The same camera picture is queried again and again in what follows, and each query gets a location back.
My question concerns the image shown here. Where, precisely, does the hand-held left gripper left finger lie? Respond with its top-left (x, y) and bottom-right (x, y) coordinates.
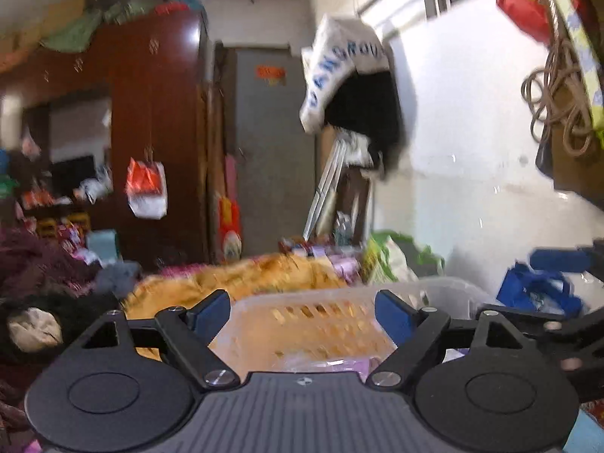
top-left (83, 289), bottom-right (241, 391)

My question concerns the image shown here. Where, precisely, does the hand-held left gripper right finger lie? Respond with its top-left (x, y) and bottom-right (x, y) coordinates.
top-left (367, 289), bottom-right (537, 388)

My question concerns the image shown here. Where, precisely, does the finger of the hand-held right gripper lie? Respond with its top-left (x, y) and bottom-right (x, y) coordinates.
top-left (528, 244), bottom-right (604, 274)
top-left (527, 308), bottom-right (604, 400)

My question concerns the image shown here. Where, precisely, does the lilac packet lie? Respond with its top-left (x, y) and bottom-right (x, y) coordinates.
top-left (277, 357), bottom-right (384, 384)

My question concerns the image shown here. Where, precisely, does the white plastic basket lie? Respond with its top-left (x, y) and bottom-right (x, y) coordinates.
top-left (210, 276), bottom-right (497, 374)

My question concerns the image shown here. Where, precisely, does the blue shopping bag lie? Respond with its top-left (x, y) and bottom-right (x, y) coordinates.
top-left (495, 261), bottom-right (584, 318)

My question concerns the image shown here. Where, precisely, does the yellow patterned blanket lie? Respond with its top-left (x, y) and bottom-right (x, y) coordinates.
top-left (122, 252), bottom-right (351, 322)

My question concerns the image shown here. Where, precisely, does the green and white bag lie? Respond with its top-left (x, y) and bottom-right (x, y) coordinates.
top-left (361, 230), bottom-right (445, 287)

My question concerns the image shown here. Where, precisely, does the dark hanging bag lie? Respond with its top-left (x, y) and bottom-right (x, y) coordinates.
top-left (535, 89), bottom-right (604, 205)

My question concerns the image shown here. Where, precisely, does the grey cloth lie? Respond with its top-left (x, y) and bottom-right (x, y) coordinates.
top-left (94, 261), bottom-right (143, 294)

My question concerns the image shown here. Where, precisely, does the black cloth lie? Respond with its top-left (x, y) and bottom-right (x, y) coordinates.
top-left (0, 291), bottom-right (120, 365)

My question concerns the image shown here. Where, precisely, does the teal box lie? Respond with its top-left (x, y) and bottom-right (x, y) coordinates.
top-left (87, 229), bottom-right (119, 266)

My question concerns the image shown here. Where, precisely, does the pink board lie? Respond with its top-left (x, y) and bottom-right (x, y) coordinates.
top-left (223, 154), bottom-right (237, 200)

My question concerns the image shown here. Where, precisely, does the orange plastic bag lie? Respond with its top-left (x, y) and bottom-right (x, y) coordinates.
top-left (125, 157), bottom-right (169, 220)

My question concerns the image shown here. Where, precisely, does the metal folding rack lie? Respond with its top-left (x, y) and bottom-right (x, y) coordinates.
top-left (301, 131), bottom-right (351, 242)

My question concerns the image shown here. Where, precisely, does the grey door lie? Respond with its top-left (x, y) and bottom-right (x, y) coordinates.
top-left (226, 46), bottom-right (318, 266)

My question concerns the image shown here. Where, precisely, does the white crumpled plastic bag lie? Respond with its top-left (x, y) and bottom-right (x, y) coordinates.
top-left (74, 165), bottom-right (115, 205)

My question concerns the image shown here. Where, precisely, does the cream cloth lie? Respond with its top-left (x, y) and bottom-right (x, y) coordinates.
top-left (6, 306), bottom-right (65, 353)

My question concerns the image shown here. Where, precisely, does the maroon clothes pile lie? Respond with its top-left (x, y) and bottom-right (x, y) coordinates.
top-left (0, 225), bottom-right (96, 299)

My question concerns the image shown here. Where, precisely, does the black hanging garment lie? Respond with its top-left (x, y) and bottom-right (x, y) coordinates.
top-left (325, 72), bottom-right (412, 183)

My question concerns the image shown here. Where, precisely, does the black television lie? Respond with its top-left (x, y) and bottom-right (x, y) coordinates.
top-left (49, 155), bottom-right (96, 197)

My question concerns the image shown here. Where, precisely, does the dark red wooden wardrobe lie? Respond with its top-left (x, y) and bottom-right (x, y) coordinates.
top-left (0, 8), bottom-right (211, 266)

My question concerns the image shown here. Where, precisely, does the yellow patterned strip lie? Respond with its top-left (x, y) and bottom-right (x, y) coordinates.
top-left (537, 0), bottom-right (604, 134)

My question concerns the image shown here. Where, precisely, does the red door sticker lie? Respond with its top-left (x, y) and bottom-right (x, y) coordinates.
top-left (254, 65), bottom-right (288, 87)

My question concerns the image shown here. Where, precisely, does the white hanging plastic bag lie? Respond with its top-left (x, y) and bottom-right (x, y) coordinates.
top-left (21, 127), bottom-right (42, 159)

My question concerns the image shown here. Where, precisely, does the red hanging bag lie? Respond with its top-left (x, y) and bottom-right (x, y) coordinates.
top-left (495, 0), bottom-right (568, 46)

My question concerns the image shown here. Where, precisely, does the green cloth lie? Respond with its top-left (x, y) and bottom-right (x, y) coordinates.
top-left (40, 8), bottom-right (103, 54)

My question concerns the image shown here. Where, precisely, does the red and yellow wall decoration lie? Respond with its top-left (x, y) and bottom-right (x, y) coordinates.
top-left (217, 195), bottom-right (243, 263)

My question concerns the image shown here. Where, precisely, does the coiled brown rope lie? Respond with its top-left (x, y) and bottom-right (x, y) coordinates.
top-left (521, 37), bottom-right (598, 160)

